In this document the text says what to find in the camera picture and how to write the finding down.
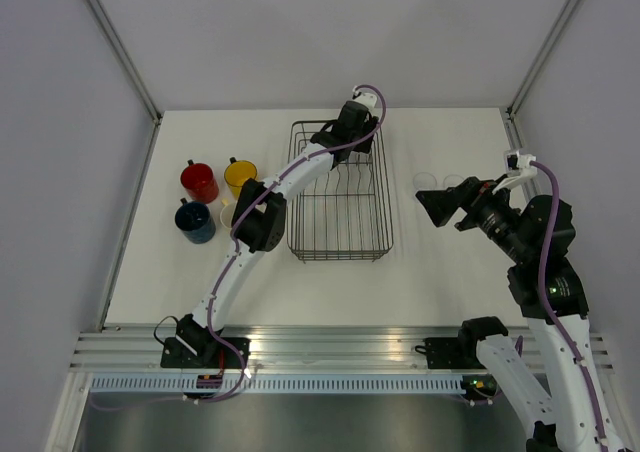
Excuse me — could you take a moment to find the red mug black handle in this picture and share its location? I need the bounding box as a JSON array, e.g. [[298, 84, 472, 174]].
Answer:
[[180, 159, 219, 204]]

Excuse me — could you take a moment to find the black wire dish rack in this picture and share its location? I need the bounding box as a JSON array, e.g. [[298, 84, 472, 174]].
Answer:
[[286, 132, 394, 262]]

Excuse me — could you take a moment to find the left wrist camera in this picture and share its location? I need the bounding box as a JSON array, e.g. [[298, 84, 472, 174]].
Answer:
[[352, 88, 378, 110]]

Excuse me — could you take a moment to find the aluminium mounting rail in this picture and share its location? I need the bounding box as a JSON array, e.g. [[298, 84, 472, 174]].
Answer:
[[69, 324, 615, 373]]

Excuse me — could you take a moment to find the aluminium frame post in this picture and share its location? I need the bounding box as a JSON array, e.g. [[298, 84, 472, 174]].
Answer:
[[504, 0, 584, 120], [83, 0, 162, 125]]

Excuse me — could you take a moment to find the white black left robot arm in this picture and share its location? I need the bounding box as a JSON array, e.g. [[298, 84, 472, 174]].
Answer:
[[161, 92, 386, 368]]

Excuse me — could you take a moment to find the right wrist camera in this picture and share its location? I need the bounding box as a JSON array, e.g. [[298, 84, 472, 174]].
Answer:
[[494, 149, 537, 194]]

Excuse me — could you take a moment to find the yellow mug black handle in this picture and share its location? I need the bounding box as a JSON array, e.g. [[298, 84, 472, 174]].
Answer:
[[223, 157, 258, 199]]

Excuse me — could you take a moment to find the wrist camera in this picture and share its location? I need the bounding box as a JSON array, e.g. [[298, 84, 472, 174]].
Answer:
[[352, 88, 378, 110], [494, 149, 537, 194]]

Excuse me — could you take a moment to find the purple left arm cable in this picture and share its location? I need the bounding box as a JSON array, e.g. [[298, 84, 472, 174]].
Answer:
[[89, 84, 389, 413]]

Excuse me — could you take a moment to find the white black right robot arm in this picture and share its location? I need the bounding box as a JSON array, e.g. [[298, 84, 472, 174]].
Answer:
[[416, 174, 627, 451]]

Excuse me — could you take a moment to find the left aluminium frame post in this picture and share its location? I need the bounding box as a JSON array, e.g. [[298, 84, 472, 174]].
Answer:
[[83, 0, 162, 125]]

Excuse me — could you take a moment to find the right aluminium frame post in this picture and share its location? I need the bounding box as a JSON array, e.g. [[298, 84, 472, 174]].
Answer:
[[504, 0, 584, 120]]

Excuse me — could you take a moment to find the white slotted cable duct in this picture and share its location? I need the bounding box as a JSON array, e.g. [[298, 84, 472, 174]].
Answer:
[[90, 373, 464, 395]]

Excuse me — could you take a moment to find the clear glass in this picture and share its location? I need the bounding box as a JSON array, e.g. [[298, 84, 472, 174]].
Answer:
[[412, 172, 438, 191], [442, 174, 465, 189]]

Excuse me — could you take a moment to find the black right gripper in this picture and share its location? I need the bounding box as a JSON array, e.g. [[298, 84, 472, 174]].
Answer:
[[416, 172, 533, 262]]

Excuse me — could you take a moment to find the blue mug black handle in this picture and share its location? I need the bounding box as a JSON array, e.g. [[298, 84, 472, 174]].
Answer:
[[174, 198, 216, 244]]

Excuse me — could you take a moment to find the pale yellow mug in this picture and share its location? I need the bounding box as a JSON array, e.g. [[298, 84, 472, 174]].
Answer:
[[219, 199, 236, 230]]

